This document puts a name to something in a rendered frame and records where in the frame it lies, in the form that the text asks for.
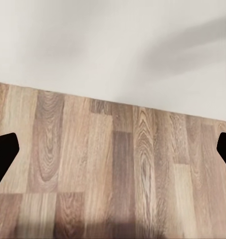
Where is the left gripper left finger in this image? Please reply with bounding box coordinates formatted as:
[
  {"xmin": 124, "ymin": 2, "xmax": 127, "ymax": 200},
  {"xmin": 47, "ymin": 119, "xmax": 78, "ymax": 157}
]
[{"xmin": 0, "ymin": 132, "xmax": 19, "ymax": 181}]

